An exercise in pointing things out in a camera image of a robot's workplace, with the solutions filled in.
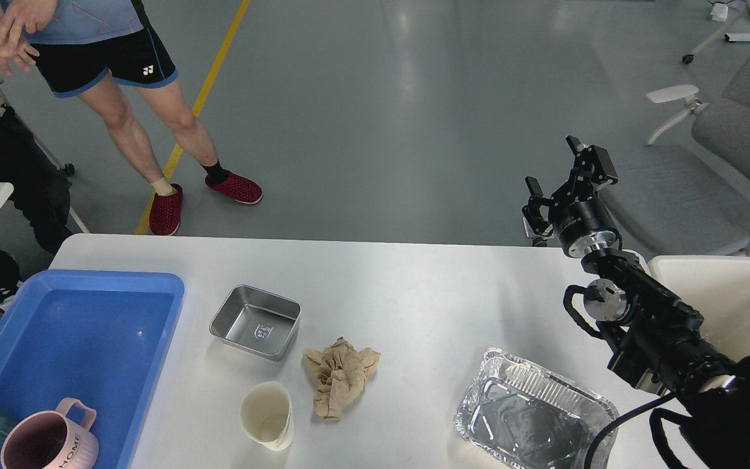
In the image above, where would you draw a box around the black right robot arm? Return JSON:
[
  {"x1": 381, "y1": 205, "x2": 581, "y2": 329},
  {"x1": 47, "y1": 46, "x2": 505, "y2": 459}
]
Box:
[{"x1": 523, "y1": 136, "x2": 750, "y2": 468}]

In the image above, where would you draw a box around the aluminium foil tray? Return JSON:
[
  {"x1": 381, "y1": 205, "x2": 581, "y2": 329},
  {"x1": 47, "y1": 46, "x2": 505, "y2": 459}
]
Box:
[{"x1": 454, "y1": 348, "x2": 619, "y2": 468}]

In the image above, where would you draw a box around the grey office chair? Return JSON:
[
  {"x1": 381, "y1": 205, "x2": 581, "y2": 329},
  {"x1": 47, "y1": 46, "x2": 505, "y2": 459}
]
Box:
[{"x1": 600, "y1": 56, "x2": 750, "y2": 255}]

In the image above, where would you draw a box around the seated person at left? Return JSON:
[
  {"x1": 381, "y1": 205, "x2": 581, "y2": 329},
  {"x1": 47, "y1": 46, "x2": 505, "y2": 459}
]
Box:
[{"x1": 0, "y1": 23, "x2": 73, "y2": 307}]

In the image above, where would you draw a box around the cream paper cup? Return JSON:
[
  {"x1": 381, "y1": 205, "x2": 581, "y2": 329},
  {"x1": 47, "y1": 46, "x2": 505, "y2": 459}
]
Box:
[{"x1": 239, "y1": 381, "x2": 295, "y2": 451}]

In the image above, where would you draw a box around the crumpled brown paper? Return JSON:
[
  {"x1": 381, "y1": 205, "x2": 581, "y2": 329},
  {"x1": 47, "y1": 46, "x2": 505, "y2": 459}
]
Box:
[{"x1": 303, "y1": 337, "x2": 381, "y2": 419}]

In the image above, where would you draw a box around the cream plastic bin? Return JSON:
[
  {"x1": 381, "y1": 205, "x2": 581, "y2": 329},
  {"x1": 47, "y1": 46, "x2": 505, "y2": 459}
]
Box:
[{"x1": 648, "y1": 255, "x2": 750, "y2": 360}]

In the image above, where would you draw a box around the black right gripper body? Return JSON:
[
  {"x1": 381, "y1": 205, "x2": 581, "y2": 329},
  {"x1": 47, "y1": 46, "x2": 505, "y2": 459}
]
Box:
[{"x1": 523, "y1": 195, "x2": 622, "y2": 259}]

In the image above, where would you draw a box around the pink HOME mug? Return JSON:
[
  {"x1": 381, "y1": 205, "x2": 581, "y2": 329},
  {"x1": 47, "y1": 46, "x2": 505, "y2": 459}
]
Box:
[{"x1": 0, "y1": 397, "x2": 99, "y2": 468}]

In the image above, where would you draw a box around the white chair base far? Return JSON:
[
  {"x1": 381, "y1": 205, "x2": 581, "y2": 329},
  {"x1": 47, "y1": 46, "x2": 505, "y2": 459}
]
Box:
[{"x1": 681, "y1": 1, "x2": 750, "y2": 64}]

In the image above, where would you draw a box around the standing person in shorts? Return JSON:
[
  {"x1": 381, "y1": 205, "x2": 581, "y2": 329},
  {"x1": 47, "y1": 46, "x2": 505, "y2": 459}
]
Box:
[{"x1": 0, "y1": 1, "x2": 263, "y2": 236}]

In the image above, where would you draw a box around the blue plastic tray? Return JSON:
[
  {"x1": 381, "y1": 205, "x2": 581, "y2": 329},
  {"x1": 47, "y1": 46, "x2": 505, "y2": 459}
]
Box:
[{"x1": 0, "y1": 270, "x2": 184, "y2": 468}]

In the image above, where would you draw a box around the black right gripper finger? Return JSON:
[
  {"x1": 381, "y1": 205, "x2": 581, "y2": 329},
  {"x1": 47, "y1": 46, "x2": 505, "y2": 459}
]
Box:
[
  {"x1": 525, "y1": 177, "x2": 545, "y2": 216},
  {"x1": 566, "y1": 135, "x2": 618, "y2": 199}
]

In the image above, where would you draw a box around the square stainless steel tray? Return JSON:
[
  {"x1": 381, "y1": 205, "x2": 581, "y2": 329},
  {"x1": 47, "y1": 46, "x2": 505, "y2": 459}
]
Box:
[{"x1": 209, "y1": 285, "x2": 301, "y2": 362}]

